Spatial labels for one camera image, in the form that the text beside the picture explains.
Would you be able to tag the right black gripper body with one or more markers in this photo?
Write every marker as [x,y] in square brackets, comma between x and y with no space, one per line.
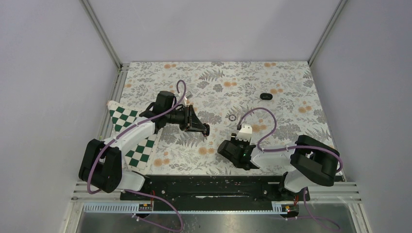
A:
[243,143]

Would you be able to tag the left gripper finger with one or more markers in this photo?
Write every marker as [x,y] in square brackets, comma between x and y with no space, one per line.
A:
[194,121]
[195,128]

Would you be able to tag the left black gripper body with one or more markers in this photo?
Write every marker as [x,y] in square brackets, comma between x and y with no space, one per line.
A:
[180,117]

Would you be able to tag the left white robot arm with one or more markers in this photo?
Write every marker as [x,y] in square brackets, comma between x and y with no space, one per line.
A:
[102,164]

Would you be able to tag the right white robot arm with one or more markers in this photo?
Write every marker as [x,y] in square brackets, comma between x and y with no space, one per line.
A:
[313,161]

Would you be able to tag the green white checkered mat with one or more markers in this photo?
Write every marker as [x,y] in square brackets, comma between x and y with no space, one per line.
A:
[122,116]

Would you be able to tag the small black oval object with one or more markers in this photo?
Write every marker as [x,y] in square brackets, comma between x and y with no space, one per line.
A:
[266,96]

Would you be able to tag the floral patterned table mat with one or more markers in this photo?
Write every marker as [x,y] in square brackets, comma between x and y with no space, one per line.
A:
[221,89]

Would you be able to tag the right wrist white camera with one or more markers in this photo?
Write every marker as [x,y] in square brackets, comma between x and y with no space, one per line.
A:
[244,133]

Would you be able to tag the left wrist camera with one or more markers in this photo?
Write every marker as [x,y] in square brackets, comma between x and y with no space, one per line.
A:
[188,95]

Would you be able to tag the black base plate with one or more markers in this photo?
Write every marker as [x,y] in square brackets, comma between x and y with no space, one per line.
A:
[217,193]

